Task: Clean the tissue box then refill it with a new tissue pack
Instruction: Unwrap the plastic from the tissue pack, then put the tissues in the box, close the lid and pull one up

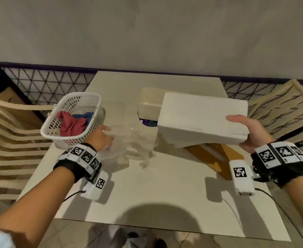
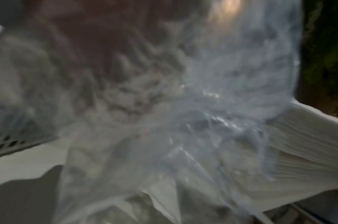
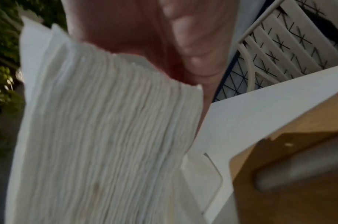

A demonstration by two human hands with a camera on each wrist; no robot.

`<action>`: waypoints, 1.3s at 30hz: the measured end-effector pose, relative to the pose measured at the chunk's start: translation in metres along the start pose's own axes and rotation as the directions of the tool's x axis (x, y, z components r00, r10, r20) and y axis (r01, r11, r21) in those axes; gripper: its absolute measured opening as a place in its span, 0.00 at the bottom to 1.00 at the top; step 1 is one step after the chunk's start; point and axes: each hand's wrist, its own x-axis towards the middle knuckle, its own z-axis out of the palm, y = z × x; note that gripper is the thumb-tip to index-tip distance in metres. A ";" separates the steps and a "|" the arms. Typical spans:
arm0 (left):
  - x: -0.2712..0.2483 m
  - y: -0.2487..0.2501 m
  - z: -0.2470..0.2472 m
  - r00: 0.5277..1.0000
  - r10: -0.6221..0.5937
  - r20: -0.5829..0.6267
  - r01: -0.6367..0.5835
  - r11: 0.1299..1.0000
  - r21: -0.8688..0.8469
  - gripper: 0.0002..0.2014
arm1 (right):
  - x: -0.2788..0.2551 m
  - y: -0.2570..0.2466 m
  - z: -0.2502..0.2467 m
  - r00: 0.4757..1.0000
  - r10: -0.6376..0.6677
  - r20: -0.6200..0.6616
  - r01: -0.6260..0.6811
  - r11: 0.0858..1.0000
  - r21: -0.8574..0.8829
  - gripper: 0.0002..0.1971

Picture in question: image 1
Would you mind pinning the person's left hand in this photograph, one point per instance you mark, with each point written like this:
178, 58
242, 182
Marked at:
98, 139

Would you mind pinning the person's right hand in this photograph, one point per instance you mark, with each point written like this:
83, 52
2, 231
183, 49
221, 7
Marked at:
257, 136

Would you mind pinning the red cloth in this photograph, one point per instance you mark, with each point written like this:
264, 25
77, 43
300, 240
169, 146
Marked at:
71, 125

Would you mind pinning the clear plastic wrapper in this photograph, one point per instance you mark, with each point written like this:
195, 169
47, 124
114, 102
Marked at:
131, 142

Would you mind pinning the white plastic mesh basket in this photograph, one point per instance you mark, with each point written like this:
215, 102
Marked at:
63, 142

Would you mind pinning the wooden lid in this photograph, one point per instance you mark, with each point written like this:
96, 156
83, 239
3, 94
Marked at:
216, 160

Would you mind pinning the cream tissue box base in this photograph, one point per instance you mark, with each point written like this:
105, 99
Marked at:
149, 108

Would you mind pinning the white tissues pack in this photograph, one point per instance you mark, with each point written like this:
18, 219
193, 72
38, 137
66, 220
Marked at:
200, 118

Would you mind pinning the person's left forearm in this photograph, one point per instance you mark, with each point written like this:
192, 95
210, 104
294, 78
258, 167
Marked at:
30, 206

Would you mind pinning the brown cardboard box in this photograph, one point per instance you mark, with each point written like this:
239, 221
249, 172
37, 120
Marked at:
14, 105

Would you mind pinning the blue cloth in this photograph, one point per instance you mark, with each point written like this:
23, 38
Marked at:
87, 117

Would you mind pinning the black marker-tagged left wristband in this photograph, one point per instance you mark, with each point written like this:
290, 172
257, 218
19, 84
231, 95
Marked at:
76, 160

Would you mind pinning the black marker-tagged wristband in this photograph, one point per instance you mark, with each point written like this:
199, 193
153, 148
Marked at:
283, 165
76, 160

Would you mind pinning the black marker-tagged right wristband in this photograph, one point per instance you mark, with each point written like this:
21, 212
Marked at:
283, 165

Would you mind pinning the cream slatted chair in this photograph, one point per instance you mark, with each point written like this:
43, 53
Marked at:
283, 100
12, 103

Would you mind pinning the purple round sticker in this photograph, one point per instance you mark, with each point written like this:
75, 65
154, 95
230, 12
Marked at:
149, 123

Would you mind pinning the black left shoe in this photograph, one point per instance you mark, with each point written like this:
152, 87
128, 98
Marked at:
133, 235

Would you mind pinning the black shoe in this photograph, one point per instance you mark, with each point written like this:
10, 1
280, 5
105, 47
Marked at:
160, 243
133, 235

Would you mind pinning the white plastic bag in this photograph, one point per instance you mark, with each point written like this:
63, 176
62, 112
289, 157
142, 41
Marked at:
136, 242

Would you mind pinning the black right shoe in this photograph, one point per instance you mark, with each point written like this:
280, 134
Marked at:
160, 243

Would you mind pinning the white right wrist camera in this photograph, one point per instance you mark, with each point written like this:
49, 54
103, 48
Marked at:
241, 178

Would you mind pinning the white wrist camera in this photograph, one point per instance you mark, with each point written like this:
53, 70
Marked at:
94, 188
241, 178

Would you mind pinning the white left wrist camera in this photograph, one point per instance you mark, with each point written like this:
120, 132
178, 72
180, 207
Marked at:
94, 188

